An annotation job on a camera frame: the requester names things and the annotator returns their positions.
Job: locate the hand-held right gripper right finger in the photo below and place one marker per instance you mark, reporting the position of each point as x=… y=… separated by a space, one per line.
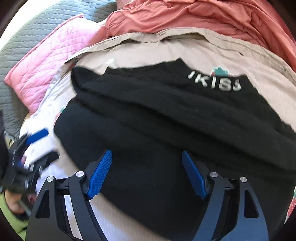
x=193 y=176

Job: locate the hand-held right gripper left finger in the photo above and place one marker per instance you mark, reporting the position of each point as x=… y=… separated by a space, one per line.
x=100 y=175

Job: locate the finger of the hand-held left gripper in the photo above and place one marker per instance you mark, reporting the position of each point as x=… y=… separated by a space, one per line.
x=37 y=135
x=46 y=157

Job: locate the black sweater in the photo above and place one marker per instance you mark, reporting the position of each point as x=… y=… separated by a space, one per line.
x=161 y=120

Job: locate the person's left forearm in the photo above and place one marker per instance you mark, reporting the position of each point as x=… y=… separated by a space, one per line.
x=11 y=222

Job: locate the person's left hand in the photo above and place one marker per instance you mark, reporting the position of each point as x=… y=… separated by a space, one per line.
x=13 y=201

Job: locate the pink quilted pillow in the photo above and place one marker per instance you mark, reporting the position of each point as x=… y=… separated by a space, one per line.
x=46 y=64

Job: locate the printed blanket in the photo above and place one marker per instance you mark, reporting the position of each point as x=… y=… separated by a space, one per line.
x=143 y=55

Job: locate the salmon duvet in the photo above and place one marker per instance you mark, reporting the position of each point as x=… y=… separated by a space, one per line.
x=185 y=16

